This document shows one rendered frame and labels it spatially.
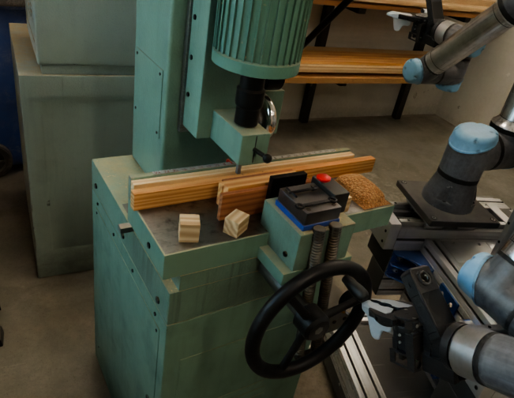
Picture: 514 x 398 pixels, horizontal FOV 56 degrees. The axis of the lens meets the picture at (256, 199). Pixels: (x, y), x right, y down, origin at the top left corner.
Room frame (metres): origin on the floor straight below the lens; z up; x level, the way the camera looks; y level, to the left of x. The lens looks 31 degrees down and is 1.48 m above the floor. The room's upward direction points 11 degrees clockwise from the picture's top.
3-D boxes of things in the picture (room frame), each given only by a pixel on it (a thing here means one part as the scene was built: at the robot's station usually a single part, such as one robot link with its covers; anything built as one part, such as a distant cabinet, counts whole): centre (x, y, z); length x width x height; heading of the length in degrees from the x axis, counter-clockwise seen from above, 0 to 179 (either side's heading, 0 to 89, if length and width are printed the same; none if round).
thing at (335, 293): (1.00, -0.24, 0.58); 0.12 x 0.08 x 0.08; 36
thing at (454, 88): (1.57, -0.52, 1.12); 0.11 x 0.08 x 0.11; 120
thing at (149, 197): (1.02, -0.02, 0.92); 0.67 x 0.02 x 0.04; 126
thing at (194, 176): (1.02, 0.01, 0.93); 0.60 x 0.02 x 0.05; 126
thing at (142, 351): (1.06, 0.12, 0.36); 0.58 x 0.45 x 0.71; 36
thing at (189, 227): (0.76, 0.12, 0.92); 0.04 x 0.04 x 0.04; 15
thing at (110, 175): (1.06, 0.12, 0.76); 0.57 x 0.45 x 0.09; 36
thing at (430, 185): (1.28, -0.55, 0.87); 0.15 x 0.15 x 0.10
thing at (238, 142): (0.98, 0.06, 1.03); 0.14 x 0.07 x 0.09; 36
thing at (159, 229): (0.91, -0.06, 0.87); 0.61 x 0.30 x 0.06; 126
